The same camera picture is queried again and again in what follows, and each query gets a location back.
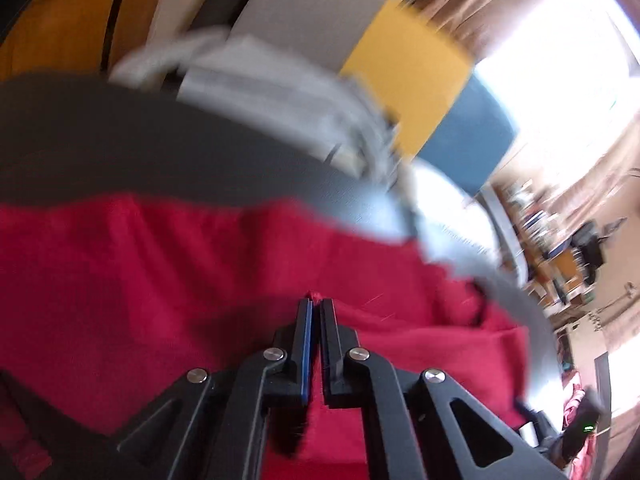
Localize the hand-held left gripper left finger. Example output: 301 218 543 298
117 298 314 480

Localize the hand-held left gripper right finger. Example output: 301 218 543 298
319 298 567 480

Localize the red cloth garment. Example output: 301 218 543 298
0 195 532 480

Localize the pile of white grey clothes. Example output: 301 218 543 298
109 27 407 183

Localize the cluttered desk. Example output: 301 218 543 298
500 180 601 321

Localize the black office chair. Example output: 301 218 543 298
570 220 607 286

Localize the blue panel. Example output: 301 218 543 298
417 71 518 196

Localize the yellow panel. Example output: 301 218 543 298
339 0 475 160

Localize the grey panel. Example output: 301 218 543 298
232 0 396 56

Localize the beige curtain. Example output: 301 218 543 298
405 0 601 63

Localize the yellow wooden cabinet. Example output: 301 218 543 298
0 0 176 83

